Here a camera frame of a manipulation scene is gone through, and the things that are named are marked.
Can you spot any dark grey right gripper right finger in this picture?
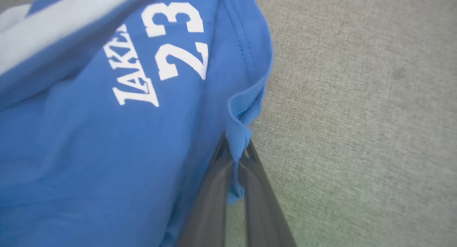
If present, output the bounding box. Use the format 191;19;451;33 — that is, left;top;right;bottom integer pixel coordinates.
238;141;297;247

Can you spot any blue Lakers 23 jersey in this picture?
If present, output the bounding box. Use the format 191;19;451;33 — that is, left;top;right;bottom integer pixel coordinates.
0;0;274;247

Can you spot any grey fabric sofa cushion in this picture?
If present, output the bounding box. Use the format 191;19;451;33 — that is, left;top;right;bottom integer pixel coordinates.
0;0;457;247

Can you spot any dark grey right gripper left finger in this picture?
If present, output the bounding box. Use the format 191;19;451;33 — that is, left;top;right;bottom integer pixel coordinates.
176;132;236;247

